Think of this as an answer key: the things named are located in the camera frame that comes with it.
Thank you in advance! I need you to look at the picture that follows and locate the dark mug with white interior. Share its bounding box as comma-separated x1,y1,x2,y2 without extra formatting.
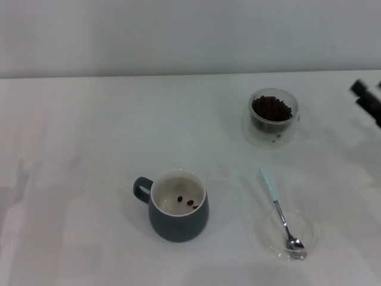
132,169,210,243

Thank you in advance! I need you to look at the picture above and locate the metal spoon with light-blue handle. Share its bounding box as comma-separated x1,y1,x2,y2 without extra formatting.
259,166,308,260

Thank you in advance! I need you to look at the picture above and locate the clear double-walled glass cup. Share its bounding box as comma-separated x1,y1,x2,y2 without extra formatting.
241,87,313,147

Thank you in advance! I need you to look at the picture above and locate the clear glass saucer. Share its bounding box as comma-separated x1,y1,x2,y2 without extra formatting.
255,206,324,263

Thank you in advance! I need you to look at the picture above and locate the coffee beans pile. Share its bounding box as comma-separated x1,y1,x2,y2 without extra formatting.
251,95,293,123

